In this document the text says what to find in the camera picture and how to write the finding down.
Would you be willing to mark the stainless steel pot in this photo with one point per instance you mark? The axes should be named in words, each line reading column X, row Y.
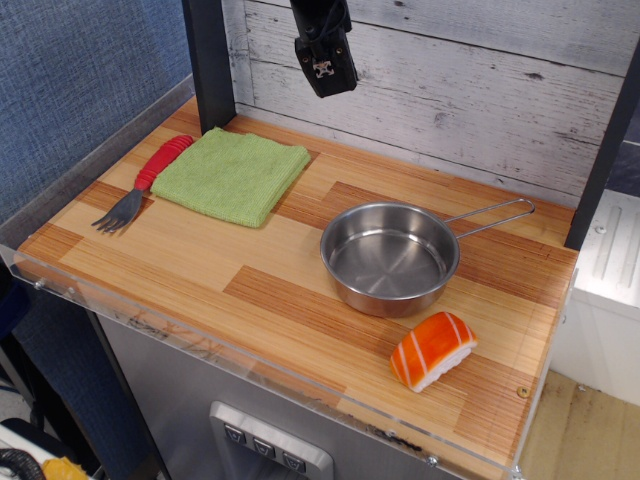
column 393, row 259

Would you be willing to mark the salmon sushi toy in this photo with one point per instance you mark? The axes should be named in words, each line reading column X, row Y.
column 431, row 349

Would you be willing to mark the dark left vertical post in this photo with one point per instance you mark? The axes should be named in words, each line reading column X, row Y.
column 210, row 62

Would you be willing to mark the clear acrylic table edge guard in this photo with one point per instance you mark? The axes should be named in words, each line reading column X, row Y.
column 216, row 324

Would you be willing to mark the white box at right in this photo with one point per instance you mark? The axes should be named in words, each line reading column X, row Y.
column 597, row 341

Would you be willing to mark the red-handled grey fork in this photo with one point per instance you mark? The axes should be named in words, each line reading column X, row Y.
column 126, row 209

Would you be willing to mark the green cloth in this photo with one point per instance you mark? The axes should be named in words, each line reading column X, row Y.
column 237, row 178

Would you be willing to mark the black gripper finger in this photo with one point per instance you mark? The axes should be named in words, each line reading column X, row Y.
column 344, row 77
column 317, row 72

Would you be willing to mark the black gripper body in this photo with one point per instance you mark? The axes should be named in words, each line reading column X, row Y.
column 317, row 23

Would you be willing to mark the grey control panel with buttons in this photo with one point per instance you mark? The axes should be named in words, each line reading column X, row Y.
column 267, row 445

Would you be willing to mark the yellow object bottom left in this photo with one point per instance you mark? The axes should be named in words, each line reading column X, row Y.
column 63, row 469

